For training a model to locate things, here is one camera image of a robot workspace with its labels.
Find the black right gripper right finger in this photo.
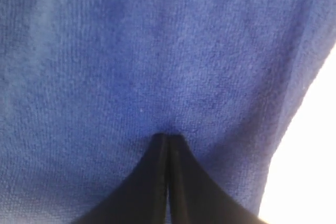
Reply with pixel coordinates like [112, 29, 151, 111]
[167, 135, 264, 224]

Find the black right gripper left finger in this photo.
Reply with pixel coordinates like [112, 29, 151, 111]
[76, 134, 168, 224]

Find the blue towel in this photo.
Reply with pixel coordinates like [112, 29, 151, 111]
[1, 0, 335, 223]

